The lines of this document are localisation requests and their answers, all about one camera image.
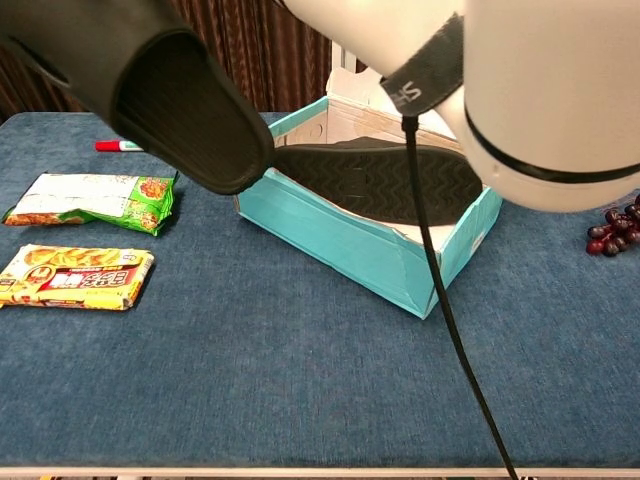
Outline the yellow snack packet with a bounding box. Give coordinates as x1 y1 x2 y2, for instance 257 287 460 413
0 243 156 312

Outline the dark red grape bunch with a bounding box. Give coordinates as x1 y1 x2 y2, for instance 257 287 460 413
586 195 640 258

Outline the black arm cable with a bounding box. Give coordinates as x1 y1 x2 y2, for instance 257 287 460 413
401 114 521 480

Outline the black velcro strap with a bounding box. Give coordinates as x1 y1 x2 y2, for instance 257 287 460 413
379 12 466 119

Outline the green and white snack packet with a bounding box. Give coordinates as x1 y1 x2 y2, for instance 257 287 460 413
1 171 180 238

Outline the red capped marker pen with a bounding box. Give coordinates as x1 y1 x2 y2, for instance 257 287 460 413
94 139 146 153

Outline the black slipper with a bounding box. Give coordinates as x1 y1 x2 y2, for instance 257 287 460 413
0 0 276 196
272 138 484 226

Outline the light blue shoe box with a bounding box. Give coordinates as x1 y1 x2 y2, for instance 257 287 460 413
233 42 504 320

